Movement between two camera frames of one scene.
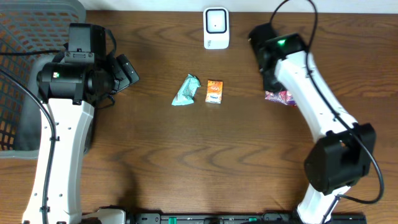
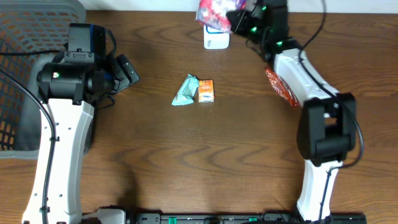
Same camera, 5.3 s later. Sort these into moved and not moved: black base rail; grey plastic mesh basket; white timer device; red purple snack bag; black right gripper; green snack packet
Moved: black right gripper; red purple snack bag
Not moved: grey plastic mesh basket; black base rail; white timer device; green snack packet
